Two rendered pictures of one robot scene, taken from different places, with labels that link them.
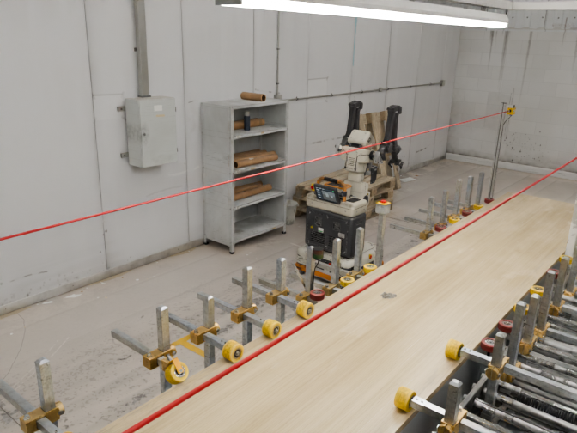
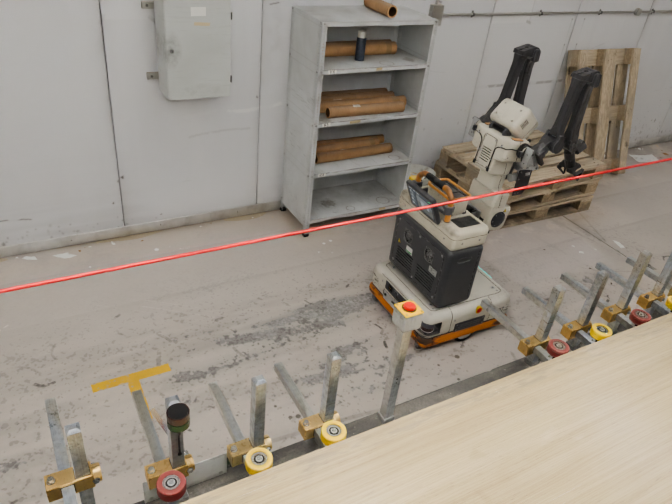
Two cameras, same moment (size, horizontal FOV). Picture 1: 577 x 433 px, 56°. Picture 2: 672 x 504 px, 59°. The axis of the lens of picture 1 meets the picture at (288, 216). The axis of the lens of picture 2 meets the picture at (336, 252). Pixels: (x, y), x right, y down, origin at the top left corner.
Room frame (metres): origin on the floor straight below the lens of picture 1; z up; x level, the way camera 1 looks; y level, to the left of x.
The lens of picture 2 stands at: (1.83, -0.84, 2.38)
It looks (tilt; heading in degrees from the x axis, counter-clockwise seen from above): 33 degrees down; 18
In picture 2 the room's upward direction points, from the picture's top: 7 degrees clockwise
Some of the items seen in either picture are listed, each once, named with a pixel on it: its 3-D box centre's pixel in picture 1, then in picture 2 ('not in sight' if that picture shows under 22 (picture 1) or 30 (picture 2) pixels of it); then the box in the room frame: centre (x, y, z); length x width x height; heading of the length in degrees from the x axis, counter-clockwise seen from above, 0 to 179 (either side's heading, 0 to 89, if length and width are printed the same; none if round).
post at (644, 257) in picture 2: (456, 206); (626, 296); (4.29, -1.38, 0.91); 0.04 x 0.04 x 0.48; 51
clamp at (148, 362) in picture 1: (160, 356); not in sight; (1.94, 0.51, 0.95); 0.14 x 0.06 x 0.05; 141
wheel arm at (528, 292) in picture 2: (429, 223); (559, 317); (4.12, -1.14, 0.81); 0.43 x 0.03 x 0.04; 51
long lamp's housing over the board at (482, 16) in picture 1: (410, 11); not in sight; (2.73, -0.55, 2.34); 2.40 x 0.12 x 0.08; 141
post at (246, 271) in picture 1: (247, 312); not in sight; (2.34, 0.19, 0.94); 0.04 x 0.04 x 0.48; 51
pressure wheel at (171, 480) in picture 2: (317, 301); (172, 493); (2.65, -0.17, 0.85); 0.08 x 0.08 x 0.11
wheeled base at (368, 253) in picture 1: (340, 257); (438, 292); (4.94, -0.52, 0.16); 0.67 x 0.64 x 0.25; 140
